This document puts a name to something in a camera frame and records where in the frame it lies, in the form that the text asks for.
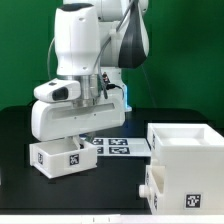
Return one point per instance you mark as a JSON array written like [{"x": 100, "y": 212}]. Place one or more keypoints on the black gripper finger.
[{"x": 76, "y": 141}]

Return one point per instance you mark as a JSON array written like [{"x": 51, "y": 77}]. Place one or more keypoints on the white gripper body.
[{"x": 51, "y": 121}]

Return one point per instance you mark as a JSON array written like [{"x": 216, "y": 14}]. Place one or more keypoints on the white drawer tray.
[
  {"x": 153, "y": 188},
  {"x": 60, "y": 157}
]

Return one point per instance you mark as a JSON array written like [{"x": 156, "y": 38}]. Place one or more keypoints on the white drawer tray front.
[{"x": 153, "y": 188}]

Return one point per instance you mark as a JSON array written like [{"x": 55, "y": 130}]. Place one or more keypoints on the white drawer cabinet box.
[{"x": 193, "y": 157}]

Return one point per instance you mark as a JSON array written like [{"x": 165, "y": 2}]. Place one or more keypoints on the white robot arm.
[{"x": 88, "y": 36}]

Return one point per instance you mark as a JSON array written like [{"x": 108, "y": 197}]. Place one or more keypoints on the white fiducial marker sheet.
[{"x": 130, "y": 147}]

